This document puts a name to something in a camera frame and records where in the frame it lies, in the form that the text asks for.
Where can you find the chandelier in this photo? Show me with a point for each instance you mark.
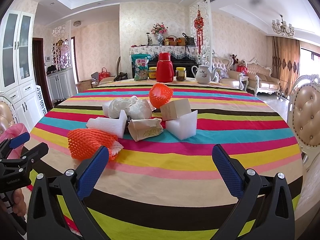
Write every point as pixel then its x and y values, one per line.
pixel 280 27

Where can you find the black handbag on piano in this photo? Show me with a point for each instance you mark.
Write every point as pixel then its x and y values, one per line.
pixel 189 41

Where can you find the white glass door cabinet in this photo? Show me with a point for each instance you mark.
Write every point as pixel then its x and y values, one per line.
pixel 17 69

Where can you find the flower vase bouquet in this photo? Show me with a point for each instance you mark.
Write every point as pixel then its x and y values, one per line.
pixel 159 29

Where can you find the red chinese knot ornament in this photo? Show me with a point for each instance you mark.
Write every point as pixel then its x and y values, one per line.
pixel 198 25

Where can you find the yellow lid jar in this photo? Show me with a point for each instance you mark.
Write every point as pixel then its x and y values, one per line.
pixel 152 73
pixel 180 74

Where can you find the brown curtain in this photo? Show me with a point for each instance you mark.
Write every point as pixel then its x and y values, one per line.
pixel 285 62

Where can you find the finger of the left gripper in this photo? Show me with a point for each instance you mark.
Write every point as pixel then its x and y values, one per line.
pixel 10 144
pixel 30 157

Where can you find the orange foam net back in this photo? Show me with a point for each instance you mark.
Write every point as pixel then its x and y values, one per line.
pixel 160 94

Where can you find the yellow lid jar left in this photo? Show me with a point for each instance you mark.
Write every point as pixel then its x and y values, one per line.
pixel 152 73

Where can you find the cardboard box on floor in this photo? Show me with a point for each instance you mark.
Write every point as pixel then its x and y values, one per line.
pixel 82 86

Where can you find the white foam block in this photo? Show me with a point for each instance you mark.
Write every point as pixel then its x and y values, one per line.
pixel 183 127

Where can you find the tufted chair right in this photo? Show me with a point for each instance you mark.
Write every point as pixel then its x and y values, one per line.
pixel 303 116

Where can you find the white plastic bag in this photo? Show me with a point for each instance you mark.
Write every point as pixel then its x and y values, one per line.
pixel 133 107

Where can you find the yellow lid jar right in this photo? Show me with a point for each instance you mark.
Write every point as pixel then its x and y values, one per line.
pixel 180 74

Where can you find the cream armchair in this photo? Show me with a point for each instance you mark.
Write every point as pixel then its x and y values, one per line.
pixel 223 73

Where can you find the person's left hand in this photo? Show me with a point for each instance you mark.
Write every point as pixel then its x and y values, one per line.
pixel 19 207

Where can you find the orange foam net front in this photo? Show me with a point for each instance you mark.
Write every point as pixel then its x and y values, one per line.
pixel 84 142

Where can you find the striped colourful tablecloth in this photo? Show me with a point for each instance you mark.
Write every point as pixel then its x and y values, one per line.
pixel 165 188

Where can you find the white low sideboard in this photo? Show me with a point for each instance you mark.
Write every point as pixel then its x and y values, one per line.
pixel 61 84

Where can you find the red gift bag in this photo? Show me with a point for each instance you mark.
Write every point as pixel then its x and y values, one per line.
pixel 103 74

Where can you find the wicker basket on piano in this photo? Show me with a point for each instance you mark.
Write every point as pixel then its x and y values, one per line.
pixel 171 40

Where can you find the white floral teapot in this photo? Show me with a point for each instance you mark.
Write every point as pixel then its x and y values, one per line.
pixel 203 74

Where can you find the small cardboard box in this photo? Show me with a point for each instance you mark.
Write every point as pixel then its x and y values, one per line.
pixel 175 109

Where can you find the orange foam net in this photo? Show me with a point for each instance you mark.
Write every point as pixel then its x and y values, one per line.
pixel 84 142
pixel 160 94

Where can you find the white foam sheet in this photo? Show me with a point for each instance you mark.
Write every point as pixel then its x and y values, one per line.
pixel 109 125

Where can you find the pink lined trash bin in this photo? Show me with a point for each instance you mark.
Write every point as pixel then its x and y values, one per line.
pixel 13 132

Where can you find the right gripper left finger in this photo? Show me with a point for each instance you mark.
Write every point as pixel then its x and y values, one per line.
pixel 45 216

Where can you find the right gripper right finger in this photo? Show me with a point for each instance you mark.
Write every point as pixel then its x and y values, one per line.
pixel 264 209

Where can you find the cream sofa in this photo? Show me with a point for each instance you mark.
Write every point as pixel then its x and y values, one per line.
pixel 260 79

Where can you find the green snack bag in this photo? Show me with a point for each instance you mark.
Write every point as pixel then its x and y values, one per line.
pixel 140 64

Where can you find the dark piano with lace cover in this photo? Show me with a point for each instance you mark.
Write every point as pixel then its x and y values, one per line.
pixel 180 56

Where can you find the red thermos jug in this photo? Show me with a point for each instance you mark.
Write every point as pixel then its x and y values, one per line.
pixel 165 71

